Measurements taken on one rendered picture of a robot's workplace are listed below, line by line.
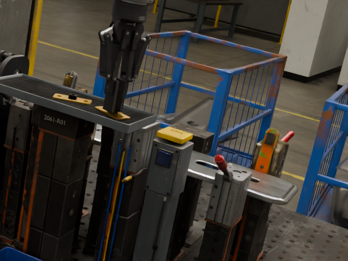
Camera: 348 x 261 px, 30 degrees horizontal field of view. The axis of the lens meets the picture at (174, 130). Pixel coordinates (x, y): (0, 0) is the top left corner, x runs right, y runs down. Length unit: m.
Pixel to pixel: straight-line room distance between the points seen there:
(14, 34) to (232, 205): 4.10
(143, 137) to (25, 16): 4.00
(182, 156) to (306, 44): 8.19
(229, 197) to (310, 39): 8.03
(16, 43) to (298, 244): 3.75
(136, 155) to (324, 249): 0.85
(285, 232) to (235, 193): 0.75
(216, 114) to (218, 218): 2.04
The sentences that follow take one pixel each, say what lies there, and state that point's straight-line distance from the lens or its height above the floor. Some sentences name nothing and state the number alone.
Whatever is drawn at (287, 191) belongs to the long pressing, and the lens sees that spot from 1.67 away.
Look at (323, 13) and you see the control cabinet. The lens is 9.41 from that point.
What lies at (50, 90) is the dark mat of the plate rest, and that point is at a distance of 1.52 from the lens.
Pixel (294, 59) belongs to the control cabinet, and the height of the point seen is 0.29.
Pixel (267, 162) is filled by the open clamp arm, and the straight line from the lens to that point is 1.79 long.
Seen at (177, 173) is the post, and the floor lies 1.09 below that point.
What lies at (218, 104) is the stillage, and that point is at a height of 0.76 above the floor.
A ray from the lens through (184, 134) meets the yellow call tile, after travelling 1.36.
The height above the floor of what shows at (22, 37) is 0.57.
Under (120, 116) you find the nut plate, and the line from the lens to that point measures 1.40.
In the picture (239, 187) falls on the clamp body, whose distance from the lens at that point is 1.48.
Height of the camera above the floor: 1.53
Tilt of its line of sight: 16 degrees down
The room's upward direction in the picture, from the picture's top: 12 degrees clockwise
